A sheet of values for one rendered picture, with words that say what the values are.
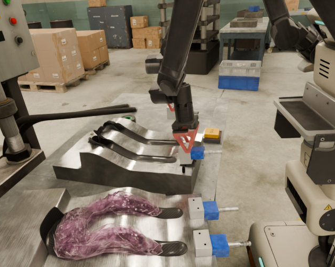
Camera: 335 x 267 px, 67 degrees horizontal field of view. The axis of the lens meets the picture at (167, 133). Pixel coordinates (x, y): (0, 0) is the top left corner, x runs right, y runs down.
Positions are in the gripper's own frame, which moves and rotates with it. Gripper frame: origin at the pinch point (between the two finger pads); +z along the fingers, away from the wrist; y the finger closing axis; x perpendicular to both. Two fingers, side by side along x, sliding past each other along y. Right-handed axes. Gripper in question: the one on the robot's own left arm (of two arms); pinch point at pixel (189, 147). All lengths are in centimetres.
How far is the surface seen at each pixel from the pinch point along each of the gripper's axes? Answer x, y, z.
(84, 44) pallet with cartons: -267, -380, -68
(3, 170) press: -76, 4, 5
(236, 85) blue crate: 6, -331, 33
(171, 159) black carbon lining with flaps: -6.7, -1.0, 4.3
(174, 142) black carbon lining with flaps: -8.2, -11.7, 2.6
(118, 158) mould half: -23.2, 4.4, 1.2
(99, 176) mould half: -30.8, 6.1, 6.9
